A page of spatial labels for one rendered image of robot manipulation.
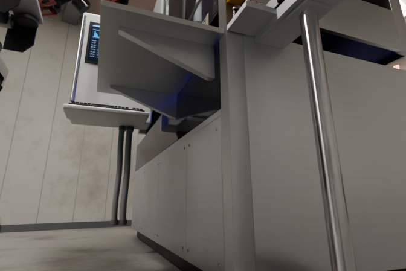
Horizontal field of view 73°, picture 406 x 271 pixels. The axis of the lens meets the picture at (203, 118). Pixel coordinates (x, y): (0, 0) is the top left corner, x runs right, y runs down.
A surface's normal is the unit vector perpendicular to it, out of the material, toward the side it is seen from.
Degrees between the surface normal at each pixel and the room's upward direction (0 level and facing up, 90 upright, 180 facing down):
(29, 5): 180
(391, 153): 90
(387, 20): 90
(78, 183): 90
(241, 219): 90
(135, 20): 180
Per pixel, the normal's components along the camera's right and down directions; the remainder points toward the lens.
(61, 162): 0.59, -0.24
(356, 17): 0.36, -0.28
